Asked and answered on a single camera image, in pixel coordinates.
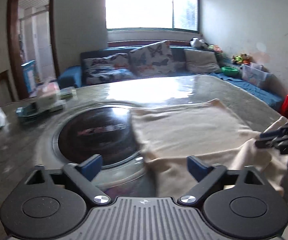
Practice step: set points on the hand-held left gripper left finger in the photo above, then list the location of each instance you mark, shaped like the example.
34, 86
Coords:
91, 166

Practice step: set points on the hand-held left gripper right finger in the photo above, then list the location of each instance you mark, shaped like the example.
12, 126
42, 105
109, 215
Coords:
196, 168

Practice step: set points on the cream sweatshirt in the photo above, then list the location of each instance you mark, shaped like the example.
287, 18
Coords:
189, 132

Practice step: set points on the round black induction cooktop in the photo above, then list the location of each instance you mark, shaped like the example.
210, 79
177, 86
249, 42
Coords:
96, 135

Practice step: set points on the clear plastic storage box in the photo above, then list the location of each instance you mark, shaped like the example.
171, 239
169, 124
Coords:
255, 76

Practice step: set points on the green bowl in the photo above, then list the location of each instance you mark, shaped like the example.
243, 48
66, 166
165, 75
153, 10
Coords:
229, 71

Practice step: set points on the green flat box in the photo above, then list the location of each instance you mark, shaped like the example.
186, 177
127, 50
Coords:
67, 93

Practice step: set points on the brown and green plush toys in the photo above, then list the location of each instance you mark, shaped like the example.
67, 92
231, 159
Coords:
241, 59

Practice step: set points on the white tissue box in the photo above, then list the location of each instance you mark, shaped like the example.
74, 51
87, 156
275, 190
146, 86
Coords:
47, 96

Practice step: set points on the blue smartwatch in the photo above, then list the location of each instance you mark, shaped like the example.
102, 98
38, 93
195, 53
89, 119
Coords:
25, 113

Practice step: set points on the blue sofa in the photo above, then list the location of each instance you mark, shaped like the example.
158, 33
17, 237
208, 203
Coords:
70, 77

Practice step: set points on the flat butterfly print pillow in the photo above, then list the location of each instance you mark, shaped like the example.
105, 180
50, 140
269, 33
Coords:
104, 68

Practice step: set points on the grey pillow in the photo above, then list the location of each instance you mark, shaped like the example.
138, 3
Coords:
201, 61

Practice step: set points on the colourful plush toy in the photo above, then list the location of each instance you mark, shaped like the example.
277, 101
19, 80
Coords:
215, 49

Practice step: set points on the blue box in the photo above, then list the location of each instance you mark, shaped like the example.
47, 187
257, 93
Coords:
28, 76

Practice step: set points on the upright butterfly print pillow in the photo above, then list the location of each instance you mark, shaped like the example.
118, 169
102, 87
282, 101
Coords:
151, 60

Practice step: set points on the panda plush toy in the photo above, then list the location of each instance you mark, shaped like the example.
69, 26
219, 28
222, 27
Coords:
196, 42

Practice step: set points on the window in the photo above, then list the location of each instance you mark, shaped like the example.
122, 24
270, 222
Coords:
146, 5

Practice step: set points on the brown wooden door frame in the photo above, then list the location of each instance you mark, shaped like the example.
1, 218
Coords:
12, 42

